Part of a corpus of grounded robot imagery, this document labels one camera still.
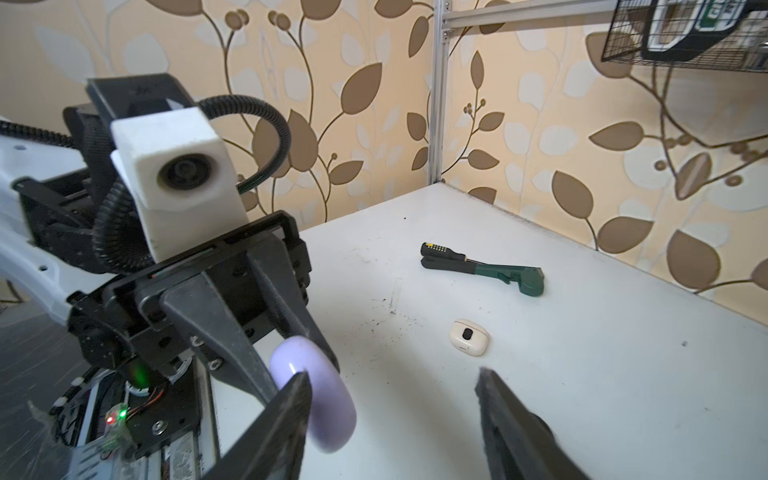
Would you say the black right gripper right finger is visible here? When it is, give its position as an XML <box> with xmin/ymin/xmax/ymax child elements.
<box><xmin>475</xmin><ymin>367</ymin><xmax>587</xmax><ymax>479</ymax></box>

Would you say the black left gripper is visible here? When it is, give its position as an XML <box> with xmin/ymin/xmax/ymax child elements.
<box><xmin>67</xmin><ymin>211</ymin><xmax>341</xmax><ymax>405</ymax></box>

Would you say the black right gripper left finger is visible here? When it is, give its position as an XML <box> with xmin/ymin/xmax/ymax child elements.
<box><xmin>204</xmin><ymin>372</ymin><xmax>312</xmax><ymax>480</ymax></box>

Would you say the purple earbud charging case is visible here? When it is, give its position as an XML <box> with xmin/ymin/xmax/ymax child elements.
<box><xmin>269</xmin><ymin>336</ymin><xmax>357</xmax><ymax>453</ymax></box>

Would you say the cream earbud charging case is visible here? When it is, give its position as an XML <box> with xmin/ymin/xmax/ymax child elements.
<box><xmin>449</xmin><ymin>319</ymin><xmax>491</xmax><ymax>357</ymax></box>

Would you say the black round charging case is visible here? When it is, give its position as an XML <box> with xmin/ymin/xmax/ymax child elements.
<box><xmin>531</xmin><ymin>413</ymin><xmax>555</xmax><ymax>439</ymax></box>

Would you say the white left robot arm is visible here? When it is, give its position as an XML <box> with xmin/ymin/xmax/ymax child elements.
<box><xmin>1</xmin><ymin>74</ymin><xmax>342</xmax><ymax>403</ymax></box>

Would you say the green black rivet tool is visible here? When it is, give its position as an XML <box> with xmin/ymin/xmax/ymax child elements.
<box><xmin>421</xmin><ymin>257</ymin><xmax>545</xmax><ymax>297</ymax></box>

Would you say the black wire basket with tools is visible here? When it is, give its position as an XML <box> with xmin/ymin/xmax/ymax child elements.
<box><xmin>601</xmin><ymin>0</ymin><xmax>767</xmax><ymax>73</ymax></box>

